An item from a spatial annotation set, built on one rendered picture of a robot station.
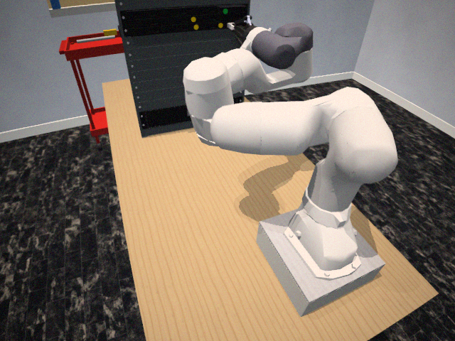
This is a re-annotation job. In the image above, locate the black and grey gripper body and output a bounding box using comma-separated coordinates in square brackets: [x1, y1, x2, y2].
[242, 23, 257, 43]

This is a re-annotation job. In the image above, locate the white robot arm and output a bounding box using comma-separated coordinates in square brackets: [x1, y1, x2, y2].
[183, 23, 398, 281]

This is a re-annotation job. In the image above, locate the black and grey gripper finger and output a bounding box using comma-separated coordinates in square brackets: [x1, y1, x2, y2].
[227, 26, 243, 47]
[227, 16, 252, 33]

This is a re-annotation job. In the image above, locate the dark grey server rack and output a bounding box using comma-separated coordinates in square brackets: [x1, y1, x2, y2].
[114, 0, 250, 138]

